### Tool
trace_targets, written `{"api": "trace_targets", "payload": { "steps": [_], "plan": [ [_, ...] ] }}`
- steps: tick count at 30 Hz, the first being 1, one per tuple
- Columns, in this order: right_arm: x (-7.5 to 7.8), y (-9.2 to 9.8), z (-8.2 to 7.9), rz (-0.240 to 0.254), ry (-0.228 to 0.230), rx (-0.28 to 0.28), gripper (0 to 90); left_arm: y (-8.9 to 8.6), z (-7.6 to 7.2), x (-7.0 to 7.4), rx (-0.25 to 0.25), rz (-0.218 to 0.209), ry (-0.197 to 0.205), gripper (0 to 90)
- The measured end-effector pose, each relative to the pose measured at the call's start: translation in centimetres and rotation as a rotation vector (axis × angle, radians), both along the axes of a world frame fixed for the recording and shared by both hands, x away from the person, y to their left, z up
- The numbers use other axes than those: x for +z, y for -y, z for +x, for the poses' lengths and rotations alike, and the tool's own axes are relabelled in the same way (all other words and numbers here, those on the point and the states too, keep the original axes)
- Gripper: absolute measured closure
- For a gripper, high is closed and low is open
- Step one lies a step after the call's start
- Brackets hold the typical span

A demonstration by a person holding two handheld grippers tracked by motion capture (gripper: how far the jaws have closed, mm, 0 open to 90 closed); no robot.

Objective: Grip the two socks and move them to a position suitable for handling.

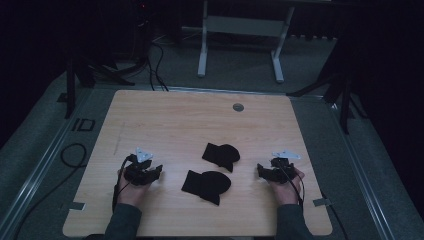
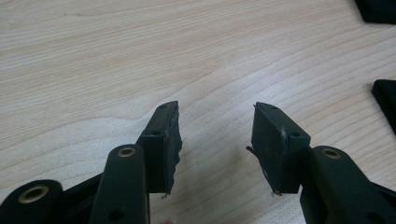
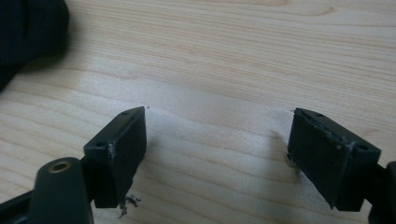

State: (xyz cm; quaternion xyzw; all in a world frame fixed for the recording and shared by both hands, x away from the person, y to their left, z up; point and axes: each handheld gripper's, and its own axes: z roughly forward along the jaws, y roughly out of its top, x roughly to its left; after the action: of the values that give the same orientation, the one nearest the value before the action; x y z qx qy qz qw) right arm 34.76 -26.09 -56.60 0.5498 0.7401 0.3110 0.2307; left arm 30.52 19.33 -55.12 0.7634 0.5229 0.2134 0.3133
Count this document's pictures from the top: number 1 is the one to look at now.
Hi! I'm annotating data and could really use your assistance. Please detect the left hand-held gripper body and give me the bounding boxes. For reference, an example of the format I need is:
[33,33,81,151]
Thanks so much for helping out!
[123,147,157,186]

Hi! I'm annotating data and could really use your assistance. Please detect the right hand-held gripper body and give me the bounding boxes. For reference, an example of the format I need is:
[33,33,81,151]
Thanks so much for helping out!
[266,148,302,185]

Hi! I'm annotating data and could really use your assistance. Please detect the person's right hand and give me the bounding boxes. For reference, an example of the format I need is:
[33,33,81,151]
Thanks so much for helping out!
[267,167,306,206]

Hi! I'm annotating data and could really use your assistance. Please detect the person's left hand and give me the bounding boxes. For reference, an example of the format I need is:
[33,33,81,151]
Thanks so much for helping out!
[116,168,152,208]

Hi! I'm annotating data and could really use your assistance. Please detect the black glove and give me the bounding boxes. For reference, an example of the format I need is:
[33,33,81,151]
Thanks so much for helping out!
[201,142,241,173]
[180,169,232,207]

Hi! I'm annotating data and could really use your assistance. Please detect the black tape floor mark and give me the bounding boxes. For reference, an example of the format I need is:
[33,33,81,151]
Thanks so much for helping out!
[71,117,97,132]

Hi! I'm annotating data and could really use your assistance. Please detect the black tripod stand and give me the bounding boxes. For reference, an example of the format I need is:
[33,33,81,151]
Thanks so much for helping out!
[63,49,136,120]
[285,39,369,136]

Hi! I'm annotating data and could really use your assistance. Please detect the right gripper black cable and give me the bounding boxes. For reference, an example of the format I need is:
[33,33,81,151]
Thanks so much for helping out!
[277,162,306,210]

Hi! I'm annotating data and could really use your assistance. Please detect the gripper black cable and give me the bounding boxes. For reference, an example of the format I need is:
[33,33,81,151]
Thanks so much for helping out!
[277,162,306,210]
[111,155,136,213]

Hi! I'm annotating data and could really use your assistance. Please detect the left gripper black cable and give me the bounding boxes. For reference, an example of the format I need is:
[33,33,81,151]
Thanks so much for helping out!
[111,155,136,213]

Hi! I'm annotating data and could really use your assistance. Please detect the thin black floor cable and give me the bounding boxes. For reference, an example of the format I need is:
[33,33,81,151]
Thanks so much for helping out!
[320,191,350,240]

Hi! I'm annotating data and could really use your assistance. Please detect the black looped floor cable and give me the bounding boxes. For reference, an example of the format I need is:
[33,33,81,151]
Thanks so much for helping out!
[11,142,88,240]

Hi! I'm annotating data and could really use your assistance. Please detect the metal floor rail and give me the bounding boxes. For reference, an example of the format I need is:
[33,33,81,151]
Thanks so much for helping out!
[328,99,398,240]
[0,87,95,240]

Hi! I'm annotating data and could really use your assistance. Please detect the white metal desk frame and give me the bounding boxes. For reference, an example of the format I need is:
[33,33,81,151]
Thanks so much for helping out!
[181,0,296,84]

